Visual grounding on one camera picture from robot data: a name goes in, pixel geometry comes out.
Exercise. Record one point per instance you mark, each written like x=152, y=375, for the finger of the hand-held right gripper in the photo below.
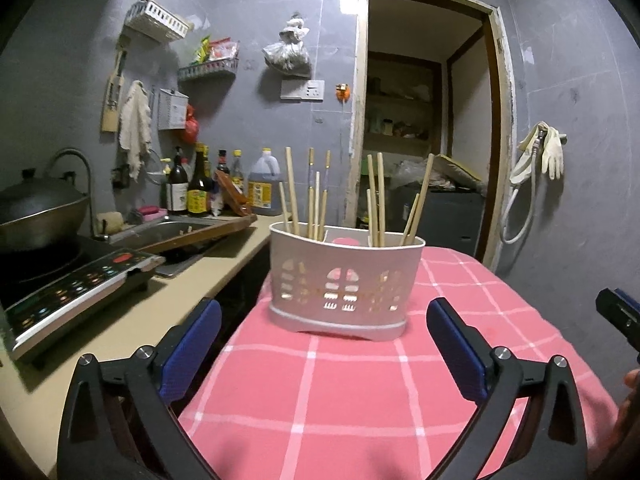
x=622, y=312

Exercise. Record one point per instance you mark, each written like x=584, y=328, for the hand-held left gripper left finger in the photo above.
x=192, y=350

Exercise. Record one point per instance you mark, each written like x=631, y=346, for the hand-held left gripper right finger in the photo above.
x=455, y=350

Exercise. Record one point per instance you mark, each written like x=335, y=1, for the white plastic utensil holder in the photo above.
x=345, y=280

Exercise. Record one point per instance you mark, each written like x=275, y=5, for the row of wooden chopsticks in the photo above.
x=292, y=195

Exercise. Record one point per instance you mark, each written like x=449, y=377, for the person's right hand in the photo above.
x=627, y=420

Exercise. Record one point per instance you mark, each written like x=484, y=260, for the pink checked tablecloth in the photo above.
x=375, y=400

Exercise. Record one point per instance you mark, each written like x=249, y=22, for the wooden cutting board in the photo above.
x=210, y=232

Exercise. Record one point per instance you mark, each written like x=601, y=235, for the black cabinet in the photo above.
x=445, y=220

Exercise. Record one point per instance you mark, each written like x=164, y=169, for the black induction cooker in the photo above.
x=65, y=295

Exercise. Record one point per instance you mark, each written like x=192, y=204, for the pink scrub pad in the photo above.
x=152, y=211

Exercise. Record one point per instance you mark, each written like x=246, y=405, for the yellow sponge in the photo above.
x=110, y=221

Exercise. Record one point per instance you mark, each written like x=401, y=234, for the brown packet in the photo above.
x=232, y=195

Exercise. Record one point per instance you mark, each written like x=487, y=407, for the dark bottle yellow label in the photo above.
x=199, y=190

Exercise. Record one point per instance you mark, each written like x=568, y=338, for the dark bottle white label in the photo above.
x=177, y=190

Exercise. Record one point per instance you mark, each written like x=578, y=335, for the large oil jug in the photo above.
x=265, y=185

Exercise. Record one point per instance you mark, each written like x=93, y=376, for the clear crumpled plastic bags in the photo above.
x=410, y=175

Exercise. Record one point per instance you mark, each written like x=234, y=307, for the yellow edged cushion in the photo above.
x=457, y=167

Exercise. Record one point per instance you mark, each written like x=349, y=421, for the small dark sauce bottle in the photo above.
x=222, y=162

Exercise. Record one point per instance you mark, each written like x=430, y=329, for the metal wok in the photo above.
x=40, y=210

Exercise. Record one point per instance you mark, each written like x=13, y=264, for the curved metal faucet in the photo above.
x=85, y=170

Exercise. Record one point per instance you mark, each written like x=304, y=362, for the red plastic bag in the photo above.
x=191, y=127

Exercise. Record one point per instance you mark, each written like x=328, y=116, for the white dish towel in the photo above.
x=135, y=125

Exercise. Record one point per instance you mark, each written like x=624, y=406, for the wooden storage shelf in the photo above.
x=400, y=110

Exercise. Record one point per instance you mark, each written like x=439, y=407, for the wooden knife holder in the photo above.
x=112, y=100

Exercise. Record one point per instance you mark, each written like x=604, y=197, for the yellow green snack packet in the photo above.
x=201, y=50

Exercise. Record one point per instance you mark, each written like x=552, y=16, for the red snack packet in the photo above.
x=223, y=50

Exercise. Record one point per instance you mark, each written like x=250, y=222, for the grey hanging plastic bag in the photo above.
x=287, y=52

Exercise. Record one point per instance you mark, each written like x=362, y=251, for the white wall box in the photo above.
x=173, y=110

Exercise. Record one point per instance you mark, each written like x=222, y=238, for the wooden door frame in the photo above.
x=356, y=110

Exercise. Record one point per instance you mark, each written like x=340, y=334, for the grey wall rack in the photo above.
x=207, y=70

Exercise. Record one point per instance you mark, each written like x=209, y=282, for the orange wall hook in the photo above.
x=342, y=92

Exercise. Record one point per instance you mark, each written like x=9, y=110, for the white wall socket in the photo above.
x=302, y=90

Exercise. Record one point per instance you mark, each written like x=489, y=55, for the white wall basket shelf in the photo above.
x=157, y=22

